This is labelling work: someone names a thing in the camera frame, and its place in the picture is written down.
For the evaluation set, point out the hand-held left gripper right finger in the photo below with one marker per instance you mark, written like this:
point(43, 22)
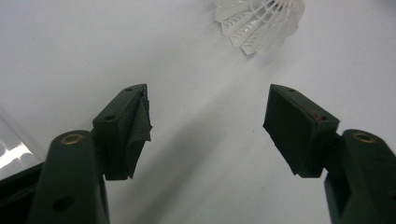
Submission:
point(295, 137)

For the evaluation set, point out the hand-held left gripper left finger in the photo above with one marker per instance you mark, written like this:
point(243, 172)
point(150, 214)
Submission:
point(121, 140)

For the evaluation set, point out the clear plastic bin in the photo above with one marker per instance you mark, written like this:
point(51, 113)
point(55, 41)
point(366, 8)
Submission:
point(15, 152)

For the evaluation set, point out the white shuttlecock with blue band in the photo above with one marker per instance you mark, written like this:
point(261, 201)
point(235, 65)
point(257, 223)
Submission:
point(249, 28)

